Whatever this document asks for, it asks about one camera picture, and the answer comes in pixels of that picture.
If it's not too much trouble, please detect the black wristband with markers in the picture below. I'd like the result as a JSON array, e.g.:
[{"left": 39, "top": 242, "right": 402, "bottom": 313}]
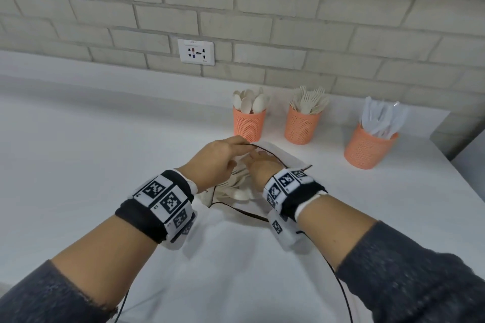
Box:
[
  {"left": 115, "top": 169, "right": 199, "bottom": 244},
  {"left": 262, "top": 167, "right": 328, "bottom": 223}
]

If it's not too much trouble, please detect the black left wristband with markers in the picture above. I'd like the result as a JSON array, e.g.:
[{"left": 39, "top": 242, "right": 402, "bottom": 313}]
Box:
[{"left": 115, "top": 169, "right": 199, "bottom": 244}]

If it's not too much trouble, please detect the orange mesh knife cup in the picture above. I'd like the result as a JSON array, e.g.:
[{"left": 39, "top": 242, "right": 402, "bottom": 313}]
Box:
[{"left": 344, "top": 122, "right": 399, "bottom": 170}]

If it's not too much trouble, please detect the person's right hand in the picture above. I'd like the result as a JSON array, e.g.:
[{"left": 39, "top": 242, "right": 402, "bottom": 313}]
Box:
[{"left": 242, "top": 150, "right": 285, "bottom": 193}]

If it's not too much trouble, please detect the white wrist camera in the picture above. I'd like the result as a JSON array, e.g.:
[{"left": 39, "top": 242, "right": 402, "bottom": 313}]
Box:
[
  {"left": 161, "top": 211, "right": 198, "bottom": 251},
  {"left": 267, "top": 209, "right": 304, "bottom": 250}
]

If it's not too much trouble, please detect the grey cabinet panel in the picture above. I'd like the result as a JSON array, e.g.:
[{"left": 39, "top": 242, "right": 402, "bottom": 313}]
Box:
[{"left": 451, "top": 139, "right": 485, "bottom": 202}]

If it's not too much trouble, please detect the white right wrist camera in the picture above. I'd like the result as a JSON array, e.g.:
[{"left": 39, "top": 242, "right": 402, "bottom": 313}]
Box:
[{"left": 267, "top": 209, "right": 304, "bottom": 250}]

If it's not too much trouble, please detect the person's left forearm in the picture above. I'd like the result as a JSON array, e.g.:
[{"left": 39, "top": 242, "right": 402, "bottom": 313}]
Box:
[{"left": 0, "top": 214, "right": 158, "bottom": 323}]

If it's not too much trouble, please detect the white wall socket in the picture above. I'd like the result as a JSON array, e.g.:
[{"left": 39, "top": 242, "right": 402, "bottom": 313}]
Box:
[{"left": 177, "top": 39, "right": 216, "bottom": 67}]

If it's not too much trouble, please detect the person's right forearm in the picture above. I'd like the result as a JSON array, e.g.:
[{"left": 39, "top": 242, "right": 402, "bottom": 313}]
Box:
[{"left": 295, "top": 194, "right": 485, "bottom": 323}]

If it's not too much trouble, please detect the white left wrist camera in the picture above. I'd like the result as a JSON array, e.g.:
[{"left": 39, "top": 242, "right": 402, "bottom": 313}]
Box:
[{"left": 161, "top": 211, "right": 198, "bottom": 251}]

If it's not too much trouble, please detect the grey zip pouch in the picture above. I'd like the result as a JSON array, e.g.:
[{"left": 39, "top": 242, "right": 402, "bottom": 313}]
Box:
[{"left": 199, "top": 141, "right": 313, "bottom": 223}]

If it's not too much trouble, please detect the black right wristband with markers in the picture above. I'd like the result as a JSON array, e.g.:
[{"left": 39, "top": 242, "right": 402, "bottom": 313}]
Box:
[{"left": 262, "top": 167, "right": 328, "bottom": 223}]

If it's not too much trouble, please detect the black right camera cable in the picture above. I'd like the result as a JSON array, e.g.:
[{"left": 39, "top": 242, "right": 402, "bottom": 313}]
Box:
[{"left": 325, "top": 258, "right": 354, "bottom": 323}]

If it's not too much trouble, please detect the heap of white plastic cutlery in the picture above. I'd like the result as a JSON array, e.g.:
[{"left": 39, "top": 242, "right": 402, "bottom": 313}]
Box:
[{"left": 216, "top": 169, "right": 257, "bottom": 201}]

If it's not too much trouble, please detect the black left camera cable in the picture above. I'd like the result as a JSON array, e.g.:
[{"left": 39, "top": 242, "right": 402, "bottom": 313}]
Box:
[{"left": 113, "top": 288, "right": 131, "bottom": 323}]

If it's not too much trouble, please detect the orange mesh spoon cup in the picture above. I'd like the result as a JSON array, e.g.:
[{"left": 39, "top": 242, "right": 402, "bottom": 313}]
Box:
[{"left": 233, "top": 106, "right": 267, "bottom": 143}]

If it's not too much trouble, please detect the orange mesh fork cup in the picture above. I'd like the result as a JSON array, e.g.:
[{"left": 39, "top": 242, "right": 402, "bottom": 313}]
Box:
[{"left": 284, "top": 105, "right": 322, "bottom": 145}]

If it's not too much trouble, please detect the person's left hand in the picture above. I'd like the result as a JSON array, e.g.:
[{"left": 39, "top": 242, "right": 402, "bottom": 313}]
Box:
[{"left": 177, "top": 135, "right": 258, "bottom": 194}]

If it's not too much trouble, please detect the black camera cable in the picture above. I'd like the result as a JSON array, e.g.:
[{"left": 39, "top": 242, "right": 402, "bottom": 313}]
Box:
[
  {"left": 325, "top": 258, "right": 354, "bottom": 323},
  {"left": 113, "top": 288, "right": 131, "bottom": 323}
]

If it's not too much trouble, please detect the bunch of white plastic spoons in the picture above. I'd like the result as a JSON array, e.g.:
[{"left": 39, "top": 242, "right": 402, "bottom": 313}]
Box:
[{"left": 231, "top": 88, "right": 270, "bottom": 115}]

